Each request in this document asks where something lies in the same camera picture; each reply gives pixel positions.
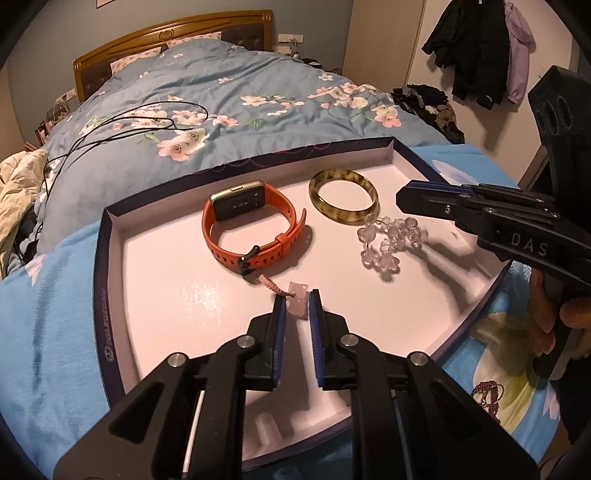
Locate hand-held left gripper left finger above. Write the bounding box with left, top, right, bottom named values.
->
left=53, top=292, right=289, bottom=480

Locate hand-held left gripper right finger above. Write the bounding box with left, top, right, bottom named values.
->
left=308, top=290, right=541, bottom=480

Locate pink stone pendant with cord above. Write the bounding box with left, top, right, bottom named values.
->
left=256, top=273, right=311, bottom=319

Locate long black coat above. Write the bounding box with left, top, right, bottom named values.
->
left=450, top=0, right=511, bottom=110

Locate dark clothing heap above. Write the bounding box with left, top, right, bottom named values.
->
left=0, top=208, right=47, bottom=278

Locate person's right hand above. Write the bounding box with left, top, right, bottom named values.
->
left=529, top=270, right=591, bottom=358

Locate navy white-lined jewelry box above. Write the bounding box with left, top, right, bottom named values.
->
left=95, top=137, right=520, bottom=472

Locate bedside clutter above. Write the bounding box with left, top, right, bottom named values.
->
left=286, top=50, right=343, bottom=75
left=34, top=97, right=70, bottom=145

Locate purple bead bracelet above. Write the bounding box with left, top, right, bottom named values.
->
left=472, top=379, right=506, bottom=425

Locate clear crystal bead bracelet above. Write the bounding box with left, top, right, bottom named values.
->
left=356, top=216, right=430, bottom=283

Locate pile of dark clothes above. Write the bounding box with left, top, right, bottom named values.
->
left=390, top=83, right=465, bottom=144

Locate wooden bed headboard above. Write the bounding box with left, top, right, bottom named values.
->
left=72, top=10, right=274, bottom=103

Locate short black coat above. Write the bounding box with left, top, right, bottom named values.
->
left=422, top=0, right=467, bottom=70

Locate black cable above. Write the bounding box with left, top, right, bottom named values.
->
left=44, top=102, right=208, bottom=195

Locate bed with floral duvet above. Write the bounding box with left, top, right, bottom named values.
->
left=34, top=39, right=458, bottom=254

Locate beige down jacket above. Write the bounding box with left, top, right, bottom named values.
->
left=0, top=148, right=49, bottom=278

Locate orange smartwatch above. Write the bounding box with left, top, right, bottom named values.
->
left=202, top=180, right=308, bottom=278

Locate lilac jacket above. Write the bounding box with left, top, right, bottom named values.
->
left=503, top=2, right=536, bottom=104

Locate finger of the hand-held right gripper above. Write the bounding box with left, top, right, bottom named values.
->
left=405, top=180, right=558, bottom=216
left=396, top=184, right=559, bottom=235

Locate tortoiseshell bangle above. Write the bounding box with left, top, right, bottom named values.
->
left=308, top=169, right=380, bottom=226

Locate floral pillow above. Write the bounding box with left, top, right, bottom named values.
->
left=111, top=46, right=163, bottom=75
left=164, top=31, right=222, bottom=48

